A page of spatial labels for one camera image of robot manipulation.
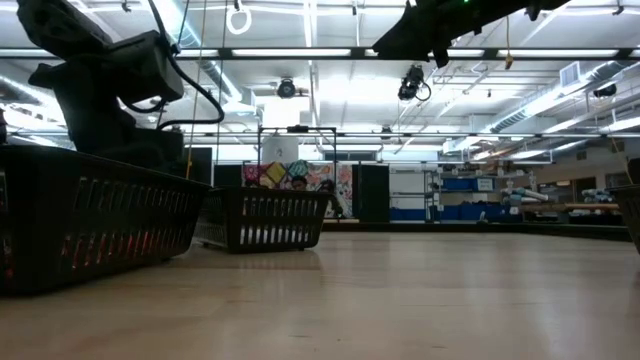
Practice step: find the shelf with blue bins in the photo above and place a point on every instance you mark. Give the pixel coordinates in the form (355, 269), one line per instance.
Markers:
(470, 212)

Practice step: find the black background robot arm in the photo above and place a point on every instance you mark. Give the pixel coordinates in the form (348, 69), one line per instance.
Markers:
(330, 192)

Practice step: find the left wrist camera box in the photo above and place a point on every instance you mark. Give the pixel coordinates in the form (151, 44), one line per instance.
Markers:
(145, 65)

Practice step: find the black ceiling-mounted camera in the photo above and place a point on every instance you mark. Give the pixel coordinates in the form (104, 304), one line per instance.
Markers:
(412, 82)
(286, 89)

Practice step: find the colourful wall mural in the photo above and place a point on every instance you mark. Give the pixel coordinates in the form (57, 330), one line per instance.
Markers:
(275, 172)

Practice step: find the black aluminium table frame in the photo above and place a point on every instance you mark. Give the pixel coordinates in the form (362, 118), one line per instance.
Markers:
(450, 227)

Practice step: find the person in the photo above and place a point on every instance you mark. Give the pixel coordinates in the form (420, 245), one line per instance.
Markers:
(299, 182)

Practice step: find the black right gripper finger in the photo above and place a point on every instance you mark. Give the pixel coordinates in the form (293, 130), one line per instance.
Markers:
(405, 42)

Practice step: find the black slotted plastic basket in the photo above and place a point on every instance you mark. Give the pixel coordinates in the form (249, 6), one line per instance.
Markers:
(75, 225)
(631, 210)
(270, 220)

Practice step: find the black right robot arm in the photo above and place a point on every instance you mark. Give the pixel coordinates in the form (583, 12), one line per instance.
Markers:
(520, 4)

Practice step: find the black cabinet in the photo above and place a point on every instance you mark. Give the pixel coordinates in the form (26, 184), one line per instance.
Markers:
(371, 192)

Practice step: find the black computer monitor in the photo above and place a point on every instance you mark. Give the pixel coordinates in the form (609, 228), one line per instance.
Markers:
(200, 165)

